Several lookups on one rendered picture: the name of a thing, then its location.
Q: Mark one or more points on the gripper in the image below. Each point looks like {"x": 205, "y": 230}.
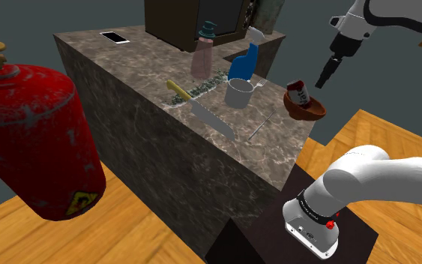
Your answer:
{"x": 345, "y": 44}

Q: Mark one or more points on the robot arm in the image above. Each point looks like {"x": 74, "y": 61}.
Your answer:
{"x": 360, "y": 179}

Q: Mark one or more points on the red soda can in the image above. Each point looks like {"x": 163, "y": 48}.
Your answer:
{"x": 298, "y": 93}

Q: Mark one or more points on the brown bowl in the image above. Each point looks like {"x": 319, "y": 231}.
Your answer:
{"x": 302, "y": 114}

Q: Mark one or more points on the silver fork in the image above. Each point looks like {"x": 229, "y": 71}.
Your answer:
{"x": 260, "y": 84}

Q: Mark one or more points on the blue spray bottle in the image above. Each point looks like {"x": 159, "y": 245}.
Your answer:
{"x": 243, "y": 64}

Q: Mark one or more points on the thin metal skewer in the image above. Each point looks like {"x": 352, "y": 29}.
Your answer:
{"x": 261, "y": 125}

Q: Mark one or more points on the white cup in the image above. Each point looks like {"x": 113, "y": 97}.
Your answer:
{"x": 238, "y": 98}

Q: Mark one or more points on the pink soap dispenser teal pump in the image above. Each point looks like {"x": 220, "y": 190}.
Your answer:
{"x": 202, "y": 58}

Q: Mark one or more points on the green herb sprig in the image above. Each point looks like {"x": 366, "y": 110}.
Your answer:
{"x": 205, "y": 87}

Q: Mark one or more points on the dark brown microwave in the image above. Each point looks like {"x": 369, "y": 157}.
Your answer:
{"x": 170, "y": 22}

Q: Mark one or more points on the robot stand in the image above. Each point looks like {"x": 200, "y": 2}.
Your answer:
{"x": 269, "y": 234}

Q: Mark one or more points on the white smartphone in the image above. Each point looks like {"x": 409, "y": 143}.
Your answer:
{"x": 115, "y": 37}

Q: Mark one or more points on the red gas cylinder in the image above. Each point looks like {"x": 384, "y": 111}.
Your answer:
{"x": 31, "y": 139}

